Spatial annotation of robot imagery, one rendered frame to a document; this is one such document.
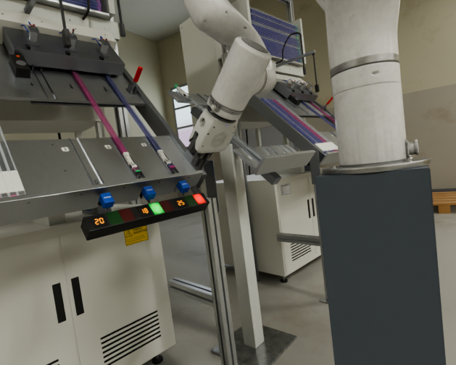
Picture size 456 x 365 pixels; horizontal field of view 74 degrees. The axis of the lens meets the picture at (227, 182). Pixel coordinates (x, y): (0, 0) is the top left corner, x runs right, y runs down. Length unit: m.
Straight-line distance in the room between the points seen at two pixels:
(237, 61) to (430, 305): 0.55
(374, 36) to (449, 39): 3.88
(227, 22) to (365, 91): 0.33
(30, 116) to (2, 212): 0.74
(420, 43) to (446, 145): 1.23
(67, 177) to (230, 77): 0.44
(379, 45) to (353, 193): 0.26
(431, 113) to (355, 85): 3.76
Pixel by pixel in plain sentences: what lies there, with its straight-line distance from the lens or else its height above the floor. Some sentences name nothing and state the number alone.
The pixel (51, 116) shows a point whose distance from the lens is 1.43.
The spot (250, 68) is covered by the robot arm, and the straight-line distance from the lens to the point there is 0.65.
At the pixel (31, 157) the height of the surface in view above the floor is 0.81.
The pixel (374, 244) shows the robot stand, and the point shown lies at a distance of 0.59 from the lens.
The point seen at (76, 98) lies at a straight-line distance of 1.07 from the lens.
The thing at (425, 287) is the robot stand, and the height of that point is 0.51.
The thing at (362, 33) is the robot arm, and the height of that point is 0.94.
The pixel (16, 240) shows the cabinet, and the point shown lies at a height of 0.61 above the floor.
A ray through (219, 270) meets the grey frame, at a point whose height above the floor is 0.41.
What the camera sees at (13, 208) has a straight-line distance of 0.73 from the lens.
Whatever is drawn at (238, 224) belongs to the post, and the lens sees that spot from 1.17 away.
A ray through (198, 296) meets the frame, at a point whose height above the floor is 0.30.
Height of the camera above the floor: 0.75
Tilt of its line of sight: 4 degrees down
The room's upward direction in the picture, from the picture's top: 7 degrees counter-clockwise
